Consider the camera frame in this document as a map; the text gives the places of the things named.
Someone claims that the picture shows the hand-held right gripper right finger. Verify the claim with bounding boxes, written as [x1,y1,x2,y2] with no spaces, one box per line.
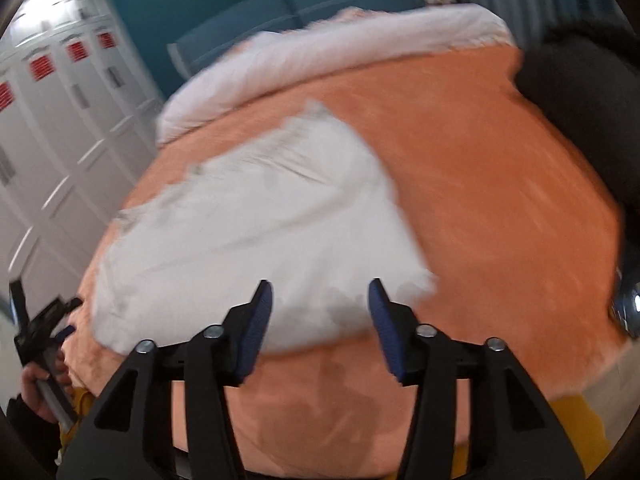
[367,277,586,480]

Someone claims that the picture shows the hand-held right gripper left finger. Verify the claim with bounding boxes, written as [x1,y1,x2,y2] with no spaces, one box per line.
[56,280,275,480]

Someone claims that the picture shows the white quilted jacket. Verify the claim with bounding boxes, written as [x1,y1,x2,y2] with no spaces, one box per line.
[92,100,441,356]

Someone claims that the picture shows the person's left hand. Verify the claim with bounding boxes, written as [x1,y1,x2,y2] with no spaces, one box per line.
[20,352,76,423]

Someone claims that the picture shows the white wardrobe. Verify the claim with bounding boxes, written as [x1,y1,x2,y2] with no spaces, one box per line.
[0,0,168,321]

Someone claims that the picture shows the orange fleece blanket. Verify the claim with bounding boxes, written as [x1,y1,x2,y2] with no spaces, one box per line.
[65,42,631,480]

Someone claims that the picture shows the yellow pants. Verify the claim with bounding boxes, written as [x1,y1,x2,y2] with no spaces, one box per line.
[57,385,616,480]

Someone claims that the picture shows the pale pink duvet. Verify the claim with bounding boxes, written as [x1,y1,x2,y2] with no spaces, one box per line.
[155,4,516,148]

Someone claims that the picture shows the black puffer jacket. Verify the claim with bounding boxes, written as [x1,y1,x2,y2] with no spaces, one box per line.
[515,15,640,211]

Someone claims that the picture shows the blue padded headboard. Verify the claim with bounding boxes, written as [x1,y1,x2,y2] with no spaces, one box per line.
[167,0,431,81]

